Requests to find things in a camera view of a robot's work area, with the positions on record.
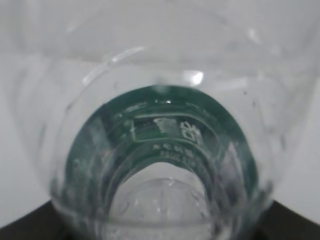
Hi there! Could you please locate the clear water bottle green label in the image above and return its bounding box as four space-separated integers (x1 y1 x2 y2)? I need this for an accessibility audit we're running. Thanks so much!
0 0 320 240

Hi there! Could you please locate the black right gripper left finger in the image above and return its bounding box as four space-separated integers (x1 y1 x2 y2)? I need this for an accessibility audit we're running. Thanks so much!
0 201 65 240

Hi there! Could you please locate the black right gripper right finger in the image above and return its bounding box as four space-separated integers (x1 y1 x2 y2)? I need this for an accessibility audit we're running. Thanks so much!
257 201 320 240

